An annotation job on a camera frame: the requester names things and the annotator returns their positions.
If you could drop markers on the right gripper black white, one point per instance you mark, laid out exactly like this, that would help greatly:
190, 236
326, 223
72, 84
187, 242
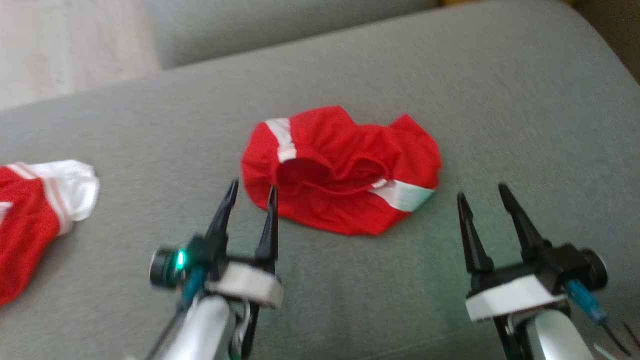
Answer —
515, 295

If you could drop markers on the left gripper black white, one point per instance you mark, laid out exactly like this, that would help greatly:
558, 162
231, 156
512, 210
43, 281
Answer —
245, 285

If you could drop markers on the red shorts with white stripes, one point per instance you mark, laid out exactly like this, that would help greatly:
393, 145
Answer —
345, 150

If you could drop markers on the red and white basketball jersey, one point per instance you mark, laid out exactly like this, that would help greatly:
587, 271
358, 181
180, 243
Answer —
25, 220

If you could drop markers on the grey fabric sofa seat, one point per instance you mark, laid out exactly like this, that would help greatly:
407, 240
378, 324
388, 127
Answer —
150, 125

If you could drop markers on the grey sofa cushion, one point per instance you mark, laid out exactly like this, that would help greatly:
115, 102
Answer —
260, 30

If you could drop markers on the left wrist black round camera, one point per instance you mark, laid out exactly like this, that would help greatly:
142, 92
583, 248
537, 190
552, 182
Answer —
165, 267

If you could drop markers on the wrist black round camera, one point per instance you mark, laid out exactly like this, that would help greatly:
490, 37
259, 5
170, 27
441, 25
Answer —
595, 270
165, 267

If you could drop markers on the right wrist black round camera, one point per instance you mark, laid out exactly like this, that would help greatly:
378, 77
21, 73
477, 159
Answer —
595, 270

